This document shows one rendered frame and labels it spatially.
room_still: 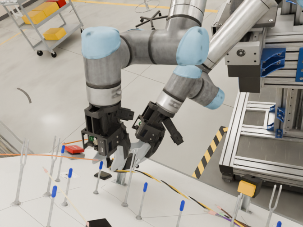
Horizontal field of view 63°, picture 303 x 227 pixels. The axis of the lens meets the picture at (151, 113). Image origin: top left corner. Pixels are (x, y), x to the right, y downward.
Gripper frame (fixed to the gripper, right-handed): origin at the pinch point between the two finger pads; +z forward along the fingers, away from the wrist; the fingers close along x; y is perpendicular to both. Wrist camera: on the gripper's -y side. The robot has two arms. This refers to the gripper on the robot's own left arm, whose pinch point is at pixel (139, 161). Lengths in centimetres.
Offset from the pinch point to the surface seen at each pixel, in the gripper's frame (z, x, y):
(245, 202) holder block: -9.6, 21.1, -25.3
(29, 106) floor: 115, -270, 30
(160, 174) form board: 2.3, -0.3, -10.2
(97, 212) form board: 2.8, 23.9, 16.1
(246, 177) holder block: -16.2, 19.8, -20.9
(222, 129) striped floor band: -5, -96, -109
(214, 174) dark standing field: 23, -63, -98
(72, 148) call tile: 8.9, -10.4, 19.0
